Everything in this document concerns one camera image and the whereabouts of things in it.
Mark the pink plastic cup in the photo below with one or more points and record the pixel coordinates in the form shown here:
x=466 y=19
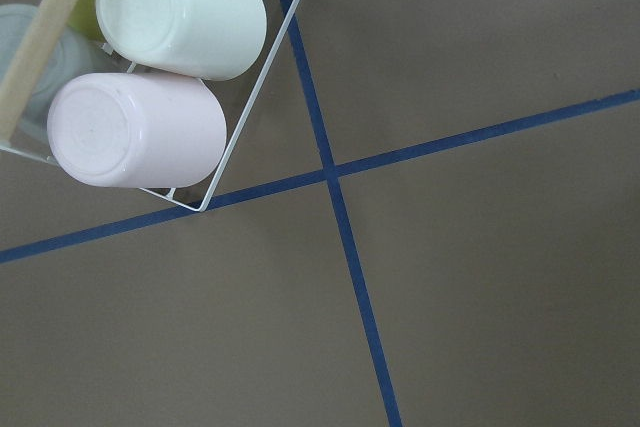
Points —
x=152 y=130

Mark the white wire cup rack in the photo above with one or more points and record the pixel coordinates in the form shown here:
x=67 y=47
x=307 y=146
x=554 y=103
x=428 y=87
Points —
x=240 y=112

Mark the wooden rack handle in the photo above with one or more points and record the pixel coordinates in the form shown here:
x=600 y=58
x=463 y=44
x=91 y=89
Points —
x=30 y=60

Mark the white plastic cup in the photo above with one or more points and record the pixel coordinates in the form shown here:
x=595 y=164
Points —
x=208 y=39

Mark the pale grey plastic cup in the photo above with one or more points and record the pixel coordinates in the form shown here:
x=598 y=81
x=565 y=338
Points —
x=73 y=56

